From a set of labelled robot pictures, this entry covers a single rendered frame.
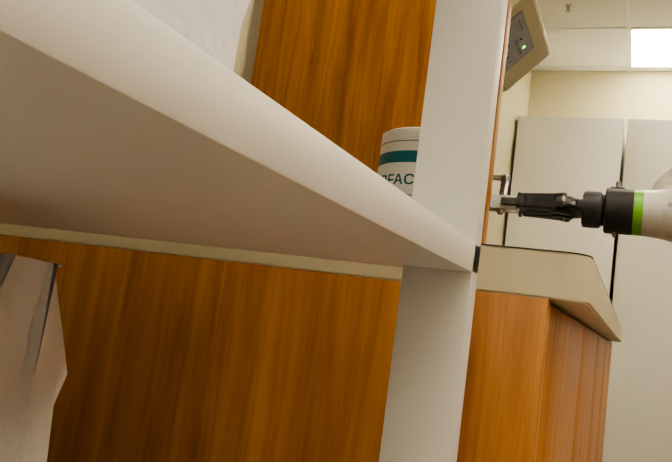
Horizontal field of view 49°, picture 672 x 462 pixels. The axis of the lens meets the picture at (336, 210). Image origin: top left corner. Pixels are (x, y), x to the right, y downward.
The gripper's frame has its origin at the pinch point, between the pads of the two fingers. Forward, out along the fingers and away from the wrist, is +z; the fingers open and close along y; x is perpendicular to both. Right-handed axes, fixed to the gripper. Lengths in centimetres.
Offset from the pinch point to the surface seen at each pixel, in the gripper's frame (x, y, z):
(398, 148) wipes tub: 18, 76, -1
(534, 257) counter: 33, 92, -20
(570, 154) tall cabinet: -117, -273, 13
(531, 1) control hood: -32.0, 26.9, -5.6
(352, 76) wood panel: -11.8, 35.7, 24.0
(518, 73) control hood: -29.8, 1.6, -0.3
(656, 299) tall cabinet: -39, -282, -38
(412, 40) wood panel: -18.7, 36.6, 13.2
